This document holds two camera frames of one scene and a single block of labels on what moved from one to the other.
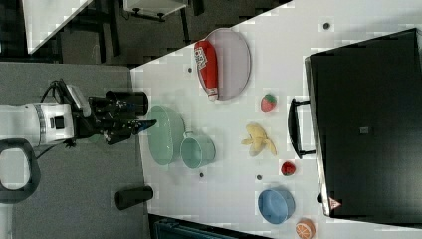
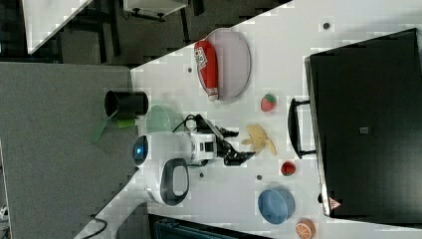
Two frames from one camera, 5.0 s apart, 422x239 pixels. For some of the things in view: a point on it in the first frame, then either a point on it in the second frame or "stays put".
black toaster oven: (363, 122) stays put
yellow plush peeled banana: (258, 138) stays put
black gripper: (106, 120) → (228, 153)
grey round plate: (233, 62) stays put
